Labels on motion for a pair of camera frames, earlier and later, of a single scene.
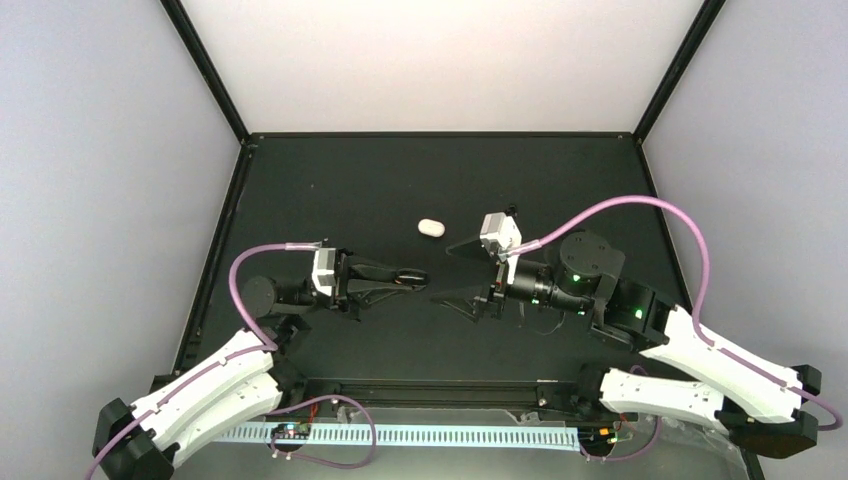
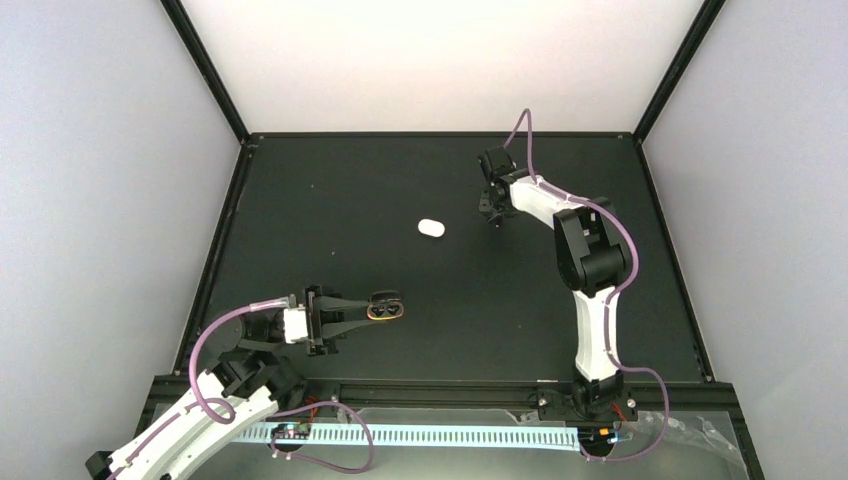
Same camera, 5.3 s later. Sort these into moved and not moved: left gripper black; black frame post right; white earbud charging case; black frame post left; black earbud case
Moved: black earbud case; left gripper black
Not moved: white earbud charging case; black frame post right; black frame post left
